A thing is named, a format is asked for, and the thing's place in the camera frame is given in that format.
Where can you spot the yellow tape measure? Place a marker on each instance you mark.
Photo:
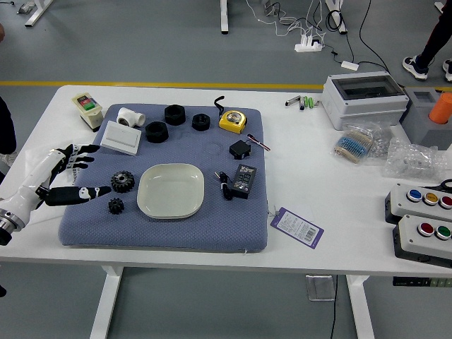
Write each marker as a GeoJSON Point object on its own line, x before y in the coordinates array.
{"type": "Point", "coordinates": [232, 120]}

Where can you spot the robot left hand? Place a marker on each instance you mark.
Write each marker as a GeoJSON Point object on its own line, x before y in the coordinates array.
{"type": "Point", "coordinates": [33, 176]}

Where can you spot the big black hex nut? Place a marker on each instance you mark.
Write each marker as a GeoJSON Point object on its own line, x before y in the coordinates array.
{"type": "Point", "coordinates": [155, 132]}
{"type": "Point", "coordinates": [174, 116]}

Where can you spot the grey electrical enclosure box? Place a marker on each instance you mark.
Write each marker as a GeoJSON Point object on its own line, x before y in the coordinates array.
{"type": "Point", "coordinates": [367, 107]}

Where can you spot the black scissors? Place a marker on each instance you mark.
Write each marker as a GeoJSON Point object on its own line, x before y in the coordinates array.
{"type": "Point", "coordinates": [446, 185]}

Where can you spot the white power strip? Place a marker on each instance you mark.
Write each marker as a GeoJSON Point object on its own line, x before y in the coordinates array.
{"type": "Point", "coordinates": [307, 47]}

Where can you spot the black table control panel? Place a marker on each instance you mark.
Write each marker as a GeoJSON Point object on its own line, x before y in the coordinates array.
{"type": "Point", "coordinates": [406, 282]}

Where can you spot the blue-yellow-red button box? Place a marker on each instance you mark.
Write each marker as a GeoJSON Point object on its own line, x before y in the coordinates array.
{"type": "Point", "coordinates": [399, 205]}

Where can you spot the white background table leg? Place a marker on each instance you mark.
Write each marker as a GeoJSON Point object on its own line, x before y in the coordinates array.
{"type": "Point", "coordinates": [337, 16]}
{"type": "Point", "coordinates": [224, 17]}
{"type": "Point", "coordinates": [37, 12]}

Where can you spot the person's hand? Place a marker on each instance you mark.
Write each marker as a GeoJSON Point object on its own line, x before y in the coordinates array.
{"type": "Point", "coordinates": [1, 31]}

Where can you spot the red-green button box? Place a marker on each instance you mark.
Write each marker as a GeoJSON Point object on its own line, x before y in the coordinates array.
{"type": "Point", "coordinates": [409, 240]}

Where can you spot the bag of metal screws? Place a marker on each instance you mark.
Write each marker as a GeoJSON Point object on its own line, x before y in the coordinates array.
{"type": "Point", "coordinates": [383, 143]}

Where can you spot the person in white sneakers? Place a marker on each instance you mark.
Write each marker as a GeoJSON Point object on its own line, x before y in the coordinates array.
{"type": "Point", "coordinates": [432, 39]}

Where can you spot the orange cylinder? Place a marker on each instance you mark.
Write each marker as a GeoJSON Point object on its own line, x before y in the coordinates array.
{"type": "Point", "coordinates": [441, 109]}

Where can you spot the white power adapter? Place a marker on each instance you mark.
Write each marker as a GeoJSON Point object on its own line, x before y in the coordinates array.
{"type": "Point", "coordinates": [349, 65]}

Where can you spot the bag of blue resistors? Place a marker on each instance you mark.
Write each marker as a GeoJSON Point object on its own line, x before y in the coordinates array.
{"type": "Point", "coordinates": [353, 144]}

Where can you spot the green battery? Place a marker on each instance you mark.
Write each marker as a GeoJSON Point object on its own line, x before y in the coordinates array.
{"type": "Point", "coordinates": [307, 102]}
{"type": "Point", "coordinates": [311, 103]}

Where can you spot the white wall switch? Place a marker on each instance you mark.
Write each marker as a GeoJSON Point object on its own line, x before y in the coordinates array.
{"type": "Point", "coordinates": [121, 137]}

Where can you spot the person in dark clothes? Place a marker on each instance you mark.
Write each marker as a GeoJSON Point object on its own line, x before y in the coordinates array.
{"type": "Point", "coordinates": [5, 130]}

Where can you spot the white square plate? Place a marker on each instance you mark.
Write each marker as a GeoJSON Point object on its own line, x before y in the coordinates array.
{"type": "Point", "coordinates": [171, 190]}

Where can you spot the white tee pipe fitting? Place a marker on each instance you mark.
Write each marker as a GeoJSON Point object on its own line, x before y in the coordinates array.
{"type": "Point", "coordinates": [128, 116]}

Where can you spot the grey floor plate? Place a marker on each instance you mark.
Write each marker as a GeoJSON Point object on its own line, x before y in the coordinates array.
{"type": "Point", "coordinates": [319, 287]}

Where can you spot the grey block holder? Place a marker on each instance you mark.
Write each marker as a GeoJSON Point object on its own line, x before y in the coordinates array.
{"type": "Point", "coordinates": [420, 123]}

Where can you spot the big black gear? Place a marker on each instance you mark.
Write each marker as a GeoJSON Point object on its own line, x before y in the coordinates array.
{"type": "Point", "coordinates": [123, 182]}

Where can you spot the small black gear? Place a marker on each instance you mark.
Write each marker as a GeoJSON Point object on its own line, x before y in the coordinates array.
{"type": "Point", "coordinates": [115, 206]}

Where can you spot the small black hex nut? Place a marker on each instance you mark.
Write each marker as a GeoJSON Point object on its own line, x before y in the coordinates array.
{"type": "Point", "coordinates": [201, 122]}

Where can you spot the purple product tag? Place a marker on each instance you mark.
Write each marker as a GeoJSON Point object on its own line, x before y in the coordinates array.
{"type": "Point", "coordinates": [296, 227]}

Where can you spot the blue-grey quilted mat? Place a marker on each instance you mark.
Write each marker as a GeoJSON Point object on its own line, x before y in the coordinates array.
{"type": "Point", "coordinates": [212, 226]}

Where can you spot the bubble wrap bag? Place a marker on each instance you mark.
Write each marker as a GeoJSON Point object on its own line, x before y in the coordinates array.
{"type": "Point", "coordinates": [413, 160]}

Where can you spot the beige red-green push-button switch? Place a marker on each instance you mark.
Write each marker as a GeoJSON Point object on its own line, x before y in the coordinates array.
{"type": "Point", "coordinates": [86, 107]}

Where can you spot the black white small cylinder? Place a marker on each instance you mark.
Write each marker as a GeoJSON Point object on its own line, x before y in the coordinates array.
{"type": "Point", "coordinates": [302, 103]}

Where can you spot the black digital display meter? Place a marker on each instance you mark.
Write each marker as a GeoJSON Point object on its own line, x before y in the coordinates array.
{"type": "Point", "coordinates": [243, 182]}

